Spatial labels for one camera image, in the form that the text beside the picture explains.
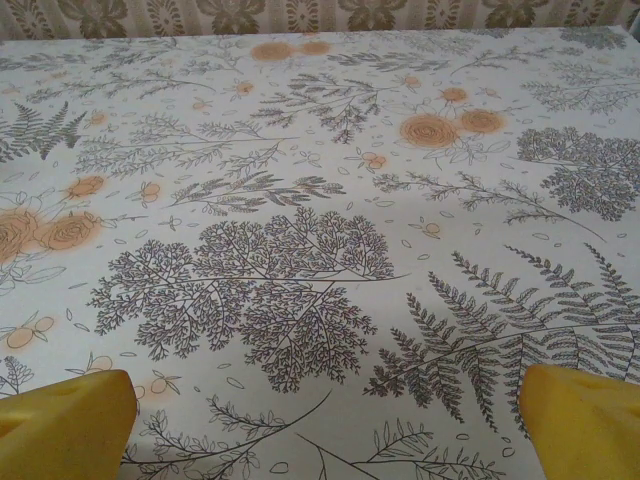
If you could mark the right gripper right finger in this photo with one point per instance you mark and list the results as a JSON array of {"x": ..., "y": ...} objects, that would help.
[{"x": 585, "y": 430}]

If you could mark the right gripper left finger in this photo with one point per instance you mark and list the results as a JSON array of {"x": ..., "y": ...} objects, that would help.
[{"x": 60, "y": 430}]

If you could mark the white floral tablecloth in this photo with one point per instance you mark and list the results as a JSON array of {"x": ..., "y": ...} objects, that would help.
[{"x": 320, "y": 175}]

